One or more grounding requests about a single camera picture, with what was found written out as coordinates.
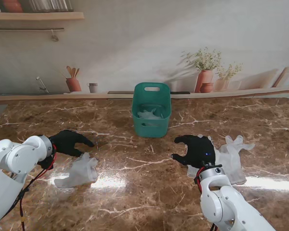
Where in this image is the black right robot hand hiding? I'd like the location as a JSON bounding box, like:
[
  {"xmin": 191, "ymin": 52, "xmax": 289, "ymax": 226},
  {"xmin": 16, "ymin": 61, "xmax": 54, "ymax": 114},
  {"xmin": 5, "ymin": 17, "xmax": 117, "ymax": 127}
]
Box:
[{"xmin": 171, "ymin": 134, "xmax": 217, "ymax": 170}]

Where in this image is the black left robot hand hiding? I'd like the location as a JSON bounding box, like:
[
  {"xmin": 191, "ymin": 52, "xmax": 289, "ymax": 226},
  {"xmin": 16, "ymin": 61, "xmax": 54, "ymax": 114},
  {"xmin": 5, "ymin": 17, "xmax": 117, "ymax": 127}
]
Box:
[{"xmin": 49, "ymin": 129, "xmax": 95, "ymax": 157}]

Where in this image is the green plastic basket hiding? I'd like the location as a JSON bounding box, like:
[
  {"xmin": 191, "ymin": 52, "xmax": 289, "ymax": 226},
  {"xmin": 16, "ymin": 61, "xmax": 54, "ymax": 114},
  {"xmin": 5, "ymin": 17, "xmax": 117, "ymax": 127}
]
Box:
[{"xmin": 131, "ymin": 82, "xmax": 172, "ymax": 139}]

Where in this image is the terracotta pot with wooden utensils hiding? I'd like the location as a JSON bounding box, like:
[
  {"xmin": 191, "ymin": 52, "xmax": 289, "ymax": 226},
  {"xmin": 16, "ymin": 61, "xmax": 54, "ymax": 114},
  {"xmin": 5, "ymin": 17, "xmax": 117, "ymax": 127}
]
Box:
[{"xmin": 65, "ymin": 66, "xmax": 82, "ymax": 92}]

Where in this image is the row of glass jars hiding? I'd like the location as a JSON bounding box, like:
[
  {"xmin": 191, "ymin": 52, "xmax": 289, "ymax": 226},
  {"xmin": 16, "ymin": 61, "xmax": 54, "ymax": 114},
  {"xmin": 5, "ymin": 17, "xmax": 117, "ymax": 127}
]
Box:
[{"xmin": 28, "ymin": 0, "xmax": 74, "ymax": 13}]

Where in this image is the terracotta jar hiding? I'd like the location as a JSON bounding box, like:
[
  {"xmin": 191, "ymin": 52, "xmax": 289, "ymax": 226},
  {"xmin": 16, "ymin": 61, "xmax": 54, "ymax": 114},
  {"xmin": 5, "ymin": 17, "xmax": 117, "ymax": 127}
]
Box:
[{"xmin": 2, "ymin": 0, "xmax": 23, "ymax": 13}]

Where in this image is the red black right arm cable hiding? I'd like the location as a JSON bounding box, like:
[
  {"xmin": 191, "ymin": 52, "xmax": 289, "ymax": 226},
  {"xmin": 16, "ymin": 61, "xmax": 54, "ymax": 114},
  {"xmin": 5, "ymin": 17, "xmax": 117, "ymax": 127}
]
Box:
[{"xmin": 196, "ymin": 166, "xmax": 219, "ymax": 231}]

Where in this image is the red black arm cable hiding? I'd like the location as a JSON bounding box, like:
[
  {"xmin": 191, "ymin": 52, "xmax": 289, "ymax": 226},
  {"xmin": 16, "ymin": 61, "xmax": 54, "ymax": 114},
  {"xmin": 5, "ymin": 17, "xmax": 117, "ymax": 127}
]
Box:
[
  {"xmin": 196, "ymin": 166, "xmax": 219, "ymax": 231},
  {"xmin": 18, "ymin": 143, "xmax": 58, "ymax": 231}
]

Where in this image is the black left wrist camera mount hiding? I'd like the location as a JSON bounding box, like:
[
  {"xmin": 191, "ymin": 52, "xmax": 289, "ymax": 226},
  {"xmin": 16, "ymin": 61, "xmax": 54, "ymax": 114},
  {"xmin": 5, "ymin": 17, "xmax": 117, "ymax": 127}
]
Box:
[{"xmin": 37, "ymin": 154, "xmax": 56, "ymax": 170}]

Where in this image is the red black left arm cable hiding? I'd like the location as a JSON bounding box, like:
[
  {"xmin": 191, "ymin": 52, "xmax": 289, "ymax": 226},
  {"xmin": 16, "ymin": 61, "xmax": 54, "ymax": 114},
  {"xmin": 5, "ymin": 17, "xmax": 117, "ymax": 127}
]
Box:
[{"xmin": 18, "ymin": 143, "xmax": 58, "ymax": 231}]

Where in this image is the metal hanging rail with hook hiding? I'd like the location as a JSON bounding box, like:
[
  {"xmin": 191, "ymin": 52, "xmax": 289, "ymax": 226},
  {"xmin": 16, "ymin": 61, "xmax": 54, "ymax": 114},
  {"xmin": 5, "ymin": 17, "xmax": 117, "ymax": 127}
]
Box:
[{"xmin": 0, "ymin": 27, "xmax": 65, "ymax": 42}]

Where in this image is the light wooden wall shelf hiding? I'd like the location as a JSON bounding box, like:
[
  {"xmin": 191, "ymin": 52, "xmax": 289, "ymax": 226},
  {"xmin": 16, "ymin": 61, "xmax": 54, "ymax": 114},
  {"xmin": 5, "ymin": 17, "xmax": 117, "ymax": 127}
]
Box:
[{"xmin": 0, "ymin": 12, "xmax": 84, "ymax": 23}]

